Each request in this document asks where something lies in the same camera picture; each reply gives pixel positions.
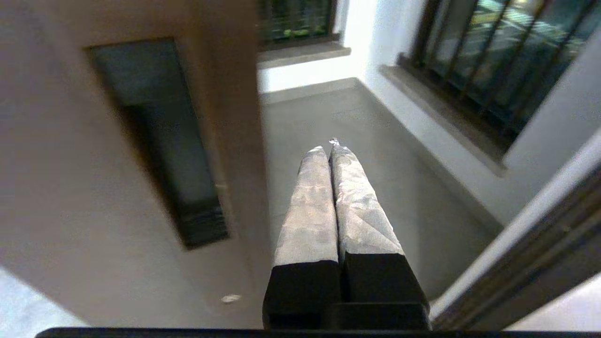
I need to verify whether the brown framed sliding glass door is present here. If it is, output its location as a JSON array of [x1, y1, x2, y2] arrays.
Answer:
[[0, 0, 275, 329]]

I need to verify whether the tape wrapped left gripper left finger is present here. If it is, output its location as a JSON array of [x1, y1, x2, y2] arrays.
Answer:
[[262, 146, 342, 329]]

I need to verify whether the dark brown door frame jamb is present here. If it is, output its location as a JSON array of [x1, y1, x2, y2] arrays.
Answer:
[[430, 131, 601, 331]]

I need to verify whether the dark barred window railing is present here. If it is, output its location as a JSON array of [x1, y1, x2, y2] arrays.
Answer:
[[257, 0, 339, 51]]

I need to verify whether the dark balcony railing with knob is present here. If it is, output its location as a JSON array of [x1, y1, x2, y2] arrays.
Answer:
[[397, 0, 601, 158]]

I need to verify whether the tape wrapped left gripper right finger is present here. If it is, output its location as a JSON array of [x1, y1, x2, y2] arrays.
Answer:
[[329, 138, 430, 306]]

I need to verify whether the recessed door handle plate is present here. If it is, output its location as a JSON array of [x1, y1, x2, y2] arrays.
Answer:
[[87, 38, 231, 250]]

